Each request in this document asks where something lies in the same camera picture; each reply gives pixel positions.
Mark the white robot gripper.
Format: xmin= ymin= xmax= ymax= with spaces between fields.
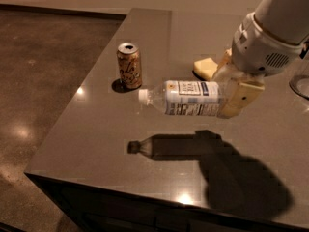
xmin=211 ymin=13 xmax=304 ymax=119

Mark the clear plastic water bottle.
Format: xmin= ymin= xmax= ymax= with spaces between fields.
xmin=138 ymin=80 xmax=226 ymax=116

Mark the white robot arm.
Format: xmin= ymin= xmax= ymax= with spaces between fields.
xmin=211 ymin=0 xmax=309 ymax=118

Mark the yellow sponge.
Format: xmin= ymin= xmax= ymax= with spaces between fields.
xmin=193 ymin=58 xmax=217 ymax=81

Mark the clear glass bowl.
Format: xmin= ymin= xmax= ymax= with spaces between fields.
xmin=289 ymin=59 xmax=309 ymax=100

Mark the orange LaCroix soda can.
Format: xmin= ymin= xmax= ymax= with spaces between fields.
xmin=117 ymin=43 xmax=142 ymax=89

